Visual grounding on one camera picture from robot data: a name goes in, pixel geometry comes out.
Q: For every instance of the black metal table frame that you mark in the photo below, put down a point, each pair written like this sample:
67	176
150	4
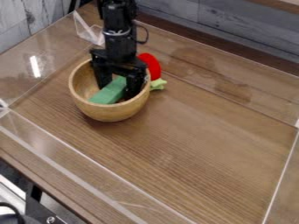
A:
37	210

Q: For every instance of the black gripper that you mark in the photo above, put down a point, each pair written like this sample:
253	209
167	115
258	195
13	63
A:
117	59

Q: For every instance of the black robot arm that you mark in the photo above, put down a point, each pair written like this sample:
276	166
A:
118	14

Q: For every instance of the brown wooden bowl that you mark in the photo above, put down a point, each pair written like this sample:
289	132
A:
83	86

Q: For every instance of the green rectangular block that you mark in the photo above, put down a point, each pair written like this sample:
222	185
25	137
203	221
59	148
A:
111	93

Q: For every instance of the clear acrylic corner bracket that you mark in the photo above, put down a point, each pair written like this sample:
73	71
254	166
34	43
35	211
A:
89	32

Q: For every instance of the red plush strawberry toy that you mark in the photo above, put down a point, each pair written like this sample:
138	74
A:
158	82

